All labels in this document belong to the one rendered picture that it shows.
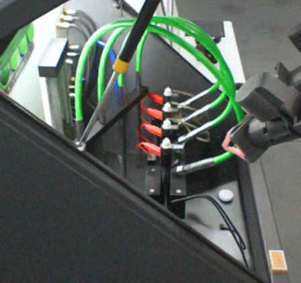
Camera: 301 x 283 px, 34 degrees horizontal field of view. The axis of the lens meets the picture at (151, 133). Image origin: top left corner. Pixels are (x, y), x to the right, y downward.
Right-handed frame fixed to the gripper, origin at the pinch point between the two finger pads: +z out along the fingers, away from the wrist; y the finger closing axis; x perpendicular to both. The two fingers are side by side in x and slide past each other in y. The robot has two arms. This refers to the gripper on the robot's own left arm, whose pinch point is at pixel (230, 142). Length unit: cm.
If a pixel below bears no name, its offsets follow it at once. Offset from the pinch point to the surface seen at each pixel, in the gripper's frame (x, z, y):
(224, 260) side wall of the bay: 13.4, -4.3, 19.0
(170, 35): -23.9, -6.2, 1.1
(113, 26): -31.9, 1.5, 5.0
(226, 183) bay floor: 18.8, 40.2, -17.2
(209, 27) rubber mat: -20, 78, -78
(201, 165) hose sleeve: 1.1, 7.1, 4.7
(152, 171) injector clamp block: -0.3, 31.6, 3.2
